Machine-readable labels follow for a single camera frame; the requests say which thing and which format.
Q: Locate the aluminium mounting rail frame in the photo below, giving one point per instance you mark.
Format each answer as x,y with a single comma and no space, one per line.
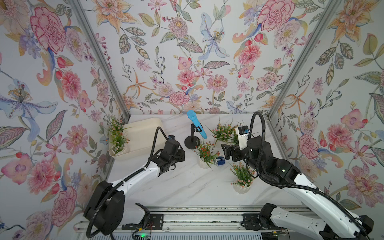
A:
199,219

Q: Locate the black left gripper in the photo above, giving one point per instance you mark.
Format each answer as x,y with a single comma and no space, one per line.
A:
180,151

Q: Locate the pink flower potted plant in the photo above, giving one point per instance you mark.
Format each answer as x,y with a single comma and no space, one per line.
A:
225,133
244,177

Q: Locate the blue toy microphone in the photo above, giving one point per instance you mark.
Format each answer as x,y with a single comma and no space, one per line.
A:
198,126

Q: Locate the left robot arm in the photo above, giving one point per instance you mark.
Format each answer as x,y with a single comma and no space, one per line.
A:
106,209

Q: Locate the pink flower potted plant front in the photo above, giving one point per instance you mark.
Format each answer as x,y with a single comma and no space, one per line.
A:
244,177

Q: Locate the aluminium corner post left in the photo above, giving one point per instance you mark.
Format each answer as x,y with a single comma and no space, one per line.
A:
94,44

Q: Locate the black microphone stand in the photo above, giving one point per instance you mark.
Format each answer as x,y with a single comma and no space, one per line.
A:
192,142

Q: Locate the orange flower potted plant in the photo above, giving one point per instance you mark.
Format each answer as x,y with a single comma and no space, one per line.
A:
207,154

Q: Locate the aluminium corner post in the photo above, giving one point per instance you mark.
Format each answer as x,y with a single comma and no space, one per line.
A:
328,12
94,44

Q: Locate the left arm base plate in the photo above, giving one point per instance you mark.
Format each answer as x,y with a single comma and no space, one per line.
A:
138,217

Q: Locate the pink flower potted plant back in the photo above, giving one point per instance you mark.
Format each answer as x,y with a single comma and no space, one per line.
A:
225,133

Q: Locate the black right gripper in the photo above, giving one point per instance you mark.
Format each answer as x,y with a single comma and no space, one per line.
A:
236,150

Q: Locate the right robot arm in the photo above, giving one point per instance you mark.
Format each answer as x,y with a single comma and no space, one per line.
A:
332,221

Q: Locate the aluminium corner post right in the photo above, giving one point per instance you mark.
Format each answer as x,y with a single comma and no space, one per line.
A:
328,12

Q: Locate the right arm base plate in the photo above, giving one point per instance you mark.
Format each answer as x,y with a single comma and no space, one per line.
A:
256,222

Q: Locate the cream plastic storage box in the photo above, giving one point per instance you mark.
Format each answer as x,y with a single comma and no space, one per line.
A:
143,135

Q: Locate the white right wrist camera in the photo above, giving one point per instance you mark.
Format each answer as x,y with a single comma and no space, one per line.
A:
243,134

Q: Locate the blue metal can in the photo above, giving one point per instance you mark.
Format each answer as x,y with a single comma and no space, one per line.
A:
219,161

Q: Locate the pink flower potted plant boxed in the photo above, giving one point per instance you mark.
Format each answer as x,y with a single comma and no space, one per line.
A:
118,139

